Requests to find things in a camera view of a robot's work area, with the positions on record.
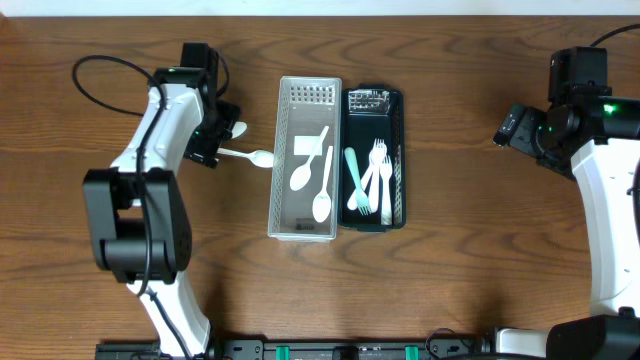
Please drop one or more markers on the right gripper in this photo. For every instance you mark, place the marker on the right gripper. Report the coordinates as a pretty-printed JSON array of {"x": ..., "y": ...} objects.
[{"x": 516, "y": 132}]

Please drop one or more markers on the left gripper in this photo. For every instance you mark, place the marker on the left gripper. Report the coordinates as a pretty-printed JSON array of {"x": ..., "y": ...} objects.
[{"x": 208, "y": 145}]

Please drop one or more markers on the white spoon top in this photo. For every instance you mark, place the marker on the white spoon top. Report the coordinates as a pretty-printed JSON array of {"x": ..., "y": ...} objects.
[{"x": 239, "y": 129}]

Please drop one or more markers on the white fork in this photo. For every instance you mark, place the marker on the white fork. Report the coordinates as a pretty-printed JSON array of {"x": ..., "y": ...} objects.
[
  {"x": 379, "y": 153},
  {"x": 386, "y": 171}
]

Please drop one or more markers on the white spoon long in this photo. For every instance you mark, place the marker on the white spoon long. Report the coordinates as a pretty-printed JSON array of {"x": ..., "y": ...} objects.
[{"x": 322, "y": 202}]

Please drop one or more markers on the pale green plastic fork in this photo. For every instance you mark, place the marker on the pale green plastic fork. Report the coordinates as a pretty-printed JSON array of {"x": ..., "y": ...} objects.
[{"x": 356, "y": 180}]

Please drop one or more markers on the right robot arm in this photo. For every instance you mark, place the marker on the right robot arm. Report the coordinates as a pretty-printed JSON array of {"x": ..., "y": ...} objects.
[{"x": 593, "y": 140}]

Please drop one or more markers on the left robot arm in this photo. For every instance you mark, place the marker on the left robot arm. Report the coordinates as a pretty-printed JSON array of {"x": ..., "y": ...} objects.
[{"x": 138, "y": 223}]

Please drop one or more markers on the clear plastic basket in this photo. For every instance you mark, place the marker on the clear plastic basket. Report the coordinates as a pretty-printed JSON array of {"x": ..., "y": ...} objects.
[{"x": 305, "y": 106}]

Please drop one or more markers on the black plastic basket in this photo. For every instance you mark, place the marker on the black plastic basket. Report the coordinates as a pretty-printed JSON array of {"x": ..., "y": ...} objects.
[{"x": 371, "y": 112}]

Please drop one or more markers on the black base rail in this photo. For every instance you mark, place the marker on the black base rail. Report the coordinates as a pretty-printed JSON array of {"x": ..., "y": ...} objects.
[{"x": 439, "y": 347}]

